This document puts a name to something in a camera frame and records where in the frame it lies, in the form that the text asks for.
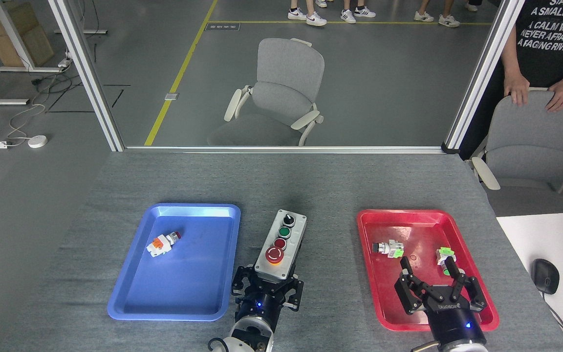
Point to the person's left hand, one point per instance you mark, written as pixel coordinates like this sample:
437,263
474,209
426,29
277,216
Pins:
562,95

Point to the silver frame post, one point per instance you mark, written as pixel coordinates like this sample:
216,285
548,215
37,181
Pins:
482,73
88,73

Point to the silver frame crossbar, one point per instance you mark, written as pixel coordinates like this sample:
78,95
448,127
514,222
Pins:
281,149

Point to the person's right hand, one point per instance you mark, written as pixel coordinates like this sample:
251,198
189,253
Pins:
517,90

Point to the white power strip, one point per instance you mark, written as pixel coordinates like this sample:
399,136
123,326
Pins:
64,62

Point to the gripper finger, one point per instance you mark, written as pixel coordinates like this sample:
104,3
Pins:
243,281
472,293
294,296
411,293

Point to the blue plastic tray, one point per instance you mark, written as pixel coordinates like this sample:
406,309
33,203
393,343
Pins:
198,274

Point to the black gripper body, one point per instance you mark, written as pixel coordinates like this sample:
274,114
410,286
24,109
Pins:
455,320
262,303

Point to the red push button switch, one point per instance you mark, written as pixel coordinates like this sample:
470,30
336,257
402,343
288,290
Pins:
162,244

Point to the green push button switch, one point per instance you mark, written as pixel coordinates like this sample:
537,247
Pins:
443,254

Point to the person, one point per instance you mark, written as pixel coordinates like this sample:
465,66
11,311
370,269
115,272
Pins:
447,20
315,19
550,54
347,17

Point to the cardboard box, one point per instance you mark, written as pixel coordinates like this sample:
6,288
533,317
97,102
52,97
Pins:
22,29

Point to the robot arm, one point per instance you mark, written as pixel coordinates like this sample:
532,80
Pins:
457,349
249,335

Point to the grey four-button control box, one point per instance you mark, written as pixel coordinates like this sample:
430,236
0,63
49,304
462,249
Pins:
293,244

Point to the silver floor plate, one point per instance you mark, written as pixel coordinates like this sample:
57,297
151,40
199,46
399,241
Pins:
171,96

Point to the red plastic tray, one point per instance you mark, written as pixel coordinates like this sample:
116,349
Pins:
418,230

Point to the white side table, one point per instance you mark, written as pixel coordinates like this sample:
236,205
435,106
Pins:
545,234

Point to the black push button switch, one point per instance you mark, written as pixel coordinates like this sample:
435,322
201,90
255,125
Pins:
389,248

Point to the black floor plate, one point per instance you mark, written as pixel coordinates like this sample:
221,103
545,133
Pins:
222,27

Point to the black computer mouse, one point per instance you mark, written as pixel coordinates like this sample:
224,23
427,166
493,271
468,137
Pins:
545,275

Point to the grey office chair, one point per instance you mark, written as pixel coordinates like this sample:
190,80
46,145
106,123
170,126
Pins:
530,156
286,73

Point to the white round floor device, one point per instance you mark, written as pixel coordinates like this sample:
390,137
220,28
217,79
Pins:
37,141

